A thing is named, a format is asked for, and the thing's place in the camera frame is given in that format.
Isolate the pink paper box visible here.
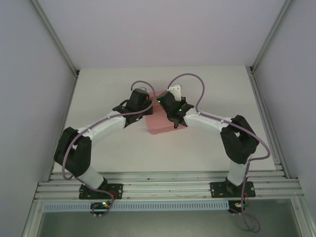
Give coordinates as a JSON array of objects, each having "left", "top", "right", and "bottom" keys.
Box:
[{"left": 144, "top": 90, "right": 189, "bottom": 136}]

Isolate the narrow aluminium extrusion beam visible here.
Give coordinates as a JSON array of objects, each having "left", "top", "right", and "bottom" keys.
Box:
[{"left": 49, "top": 170, "right": 291, "bottom": 181}]

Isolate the wide aluminium extrusion beam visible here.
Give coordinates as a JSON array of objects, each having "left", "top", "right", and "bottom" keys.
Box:
[{"left": 34, "top": 179, "right": 303, "bottom": 201}]

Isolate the circuit board with green light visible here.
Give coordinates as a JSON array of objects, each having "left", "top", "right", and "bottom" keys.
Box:
[{"left": 90, "top": 201, "right": 112, "bottom": 218}]

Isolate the circuit board with yellow connector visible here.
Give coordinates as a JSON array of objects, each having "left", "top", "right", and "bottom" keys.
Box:
[{"left": 228, "top": 200, "right": 250, "bottom": 216}]

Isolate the aluminium table side rail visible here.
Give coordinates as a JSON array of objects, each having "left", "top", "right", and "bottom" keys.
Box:
[
  {"left": 49, "top": 71, "right": 79, "bottom": 176},
  {"left": 248, "top": 71, "right": 290, "bottom": 178}
]

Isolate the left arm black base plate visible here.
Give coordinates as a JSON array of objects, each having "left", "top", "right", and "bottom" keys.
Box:
[{"left": 79, "top": 183, "right": 123, "bottom": 200}]

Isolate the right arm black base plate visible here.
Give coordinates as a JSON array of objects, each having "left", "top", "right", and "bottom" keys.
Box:
[{"left": 209, "top": 181, "right": 256, "bottom": 198}]

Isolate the light blue slotted cable duct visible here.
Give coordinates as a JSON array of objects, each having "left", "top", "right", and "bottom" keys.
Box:
[{"left": 43, "top": 200, "right": 229, "bottom": 212}]

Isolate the aluminium frame post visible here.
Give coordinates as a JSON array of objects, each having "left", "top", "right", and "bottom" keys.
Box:
[
  {"left": 31, "top": 0, "right": 80, "bottom": 78},
  {"left": 248, "top": 0, "right": 294, "bottom": 75}
]

